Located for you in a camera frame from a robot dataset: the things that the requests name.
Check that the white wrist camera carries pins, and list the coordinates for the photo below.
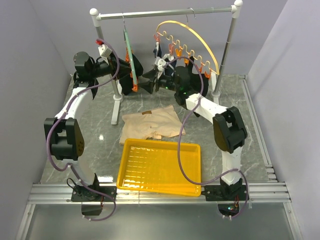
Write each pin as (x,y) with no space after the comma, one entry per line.
(160,64)
(104,50)

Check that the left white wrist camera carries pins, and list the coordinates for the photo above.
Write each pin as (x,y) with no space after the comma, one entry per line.
(104,50)

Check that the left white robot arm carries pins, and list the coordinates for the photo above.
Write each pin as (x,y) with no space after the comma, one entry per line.
(65,143)

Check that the green arched clip hanger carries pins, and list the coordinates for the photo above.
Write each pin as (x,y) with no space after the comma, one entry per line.
(129,53)

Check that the black underwear on green hanger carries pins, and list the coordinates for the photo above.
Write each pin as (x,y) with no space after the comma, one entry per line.
(125,80)

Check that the orange clothespin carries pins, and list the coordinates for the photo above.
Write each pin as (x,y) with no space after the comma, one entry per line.
(135,88)

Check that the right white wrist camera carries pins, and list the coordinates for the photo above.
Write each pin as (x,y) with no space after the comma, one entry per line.
(160,64)

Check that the yellow plastic tray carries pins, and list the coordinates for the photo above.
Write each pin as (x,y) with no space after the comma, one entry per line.
(160,167)

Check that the black underwear on yellow hanger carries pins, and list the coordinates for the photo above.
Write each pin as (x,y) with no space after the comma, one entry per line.
(195,80)

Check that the navy blue brief underwear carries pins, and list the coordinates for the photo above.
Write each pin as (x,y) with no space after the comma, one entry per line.
(168,57)

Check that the yellow arched clip hanger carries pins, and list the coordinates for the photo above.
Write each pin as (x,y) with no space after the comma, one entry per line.
(176,47)

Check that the white metal drying rack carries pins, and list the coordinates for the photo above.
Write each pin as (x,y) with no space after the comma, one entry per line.
(235,9)

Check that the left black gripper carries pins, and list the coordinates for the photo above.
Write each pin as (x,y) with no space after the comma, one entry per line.
(124,69)

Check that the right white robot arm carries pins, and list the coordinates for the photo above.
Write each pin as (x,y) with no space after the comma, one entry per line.
(229,130)

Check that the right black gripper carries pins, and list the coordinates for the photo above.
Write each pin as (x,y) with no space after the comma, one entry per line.
(153,75)

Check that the beige boxer underwear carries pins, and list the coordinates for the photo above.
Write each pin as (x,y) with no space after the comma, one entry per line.
(156,124)

